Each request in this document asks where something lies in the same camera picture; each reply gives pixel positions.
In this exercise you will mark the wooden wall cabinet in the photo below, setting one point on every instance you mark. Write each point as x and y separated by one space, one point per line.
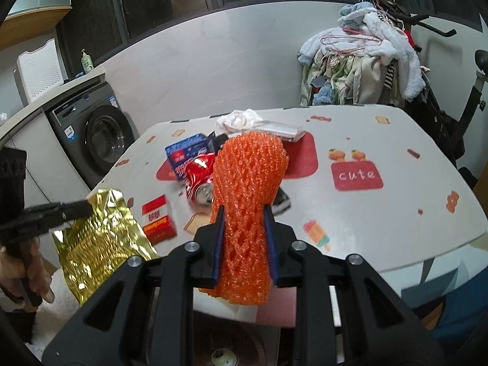
34 23

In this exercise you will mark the pile of clothes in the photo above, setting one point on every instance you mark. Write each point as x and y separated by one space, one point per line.
362 64

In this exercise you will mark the white perforated plastic board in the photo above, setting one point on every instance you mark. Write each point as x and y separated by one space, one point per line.
38 72

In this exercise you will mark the gold foil bag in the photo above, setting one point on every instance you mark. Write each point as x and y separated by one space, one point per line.
99 251

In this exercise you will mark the green soap bottle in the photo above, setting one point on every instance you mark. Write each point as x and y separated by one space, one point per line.
87 63

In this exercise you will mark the orange foam net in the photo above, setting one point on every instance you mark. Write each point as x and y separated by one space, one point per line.
247 183

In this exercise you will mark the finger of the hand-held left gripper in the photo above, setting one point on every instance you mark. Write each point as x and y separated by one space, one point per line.
61 213

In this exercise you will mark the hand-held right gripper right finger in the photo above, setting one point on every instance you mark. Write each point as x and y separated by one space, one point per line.
269 238

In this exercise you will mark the person's left hand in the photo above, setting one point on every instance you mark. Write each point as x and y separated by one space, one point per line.
36 270

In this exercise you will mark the black exercise bike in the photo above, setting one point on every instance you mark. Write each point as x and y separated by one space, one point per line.
453 129

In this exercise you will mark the red cigarette box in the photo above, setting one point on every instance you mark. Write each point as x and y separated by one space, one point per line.
158 221

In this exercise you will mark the blue carton box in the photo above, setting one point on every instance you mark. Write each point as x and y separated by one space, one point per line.
186 150

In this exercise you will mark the black wrapper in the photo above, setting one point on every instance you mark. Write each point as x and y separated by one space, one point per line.
282 200

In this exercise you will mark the grey washing machine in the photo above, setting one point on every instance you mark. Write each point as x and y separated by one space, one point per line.
95 133

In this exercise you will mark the crumpled white tissue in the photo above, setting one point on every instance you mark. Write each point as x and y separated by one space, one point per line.
238 120

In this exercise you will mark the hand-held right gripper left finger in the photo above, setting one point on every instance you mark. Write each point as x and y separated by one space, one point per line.
218 240

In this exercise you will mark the crushed red can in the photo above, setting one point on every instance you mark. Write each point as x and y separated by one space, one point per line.
198 177

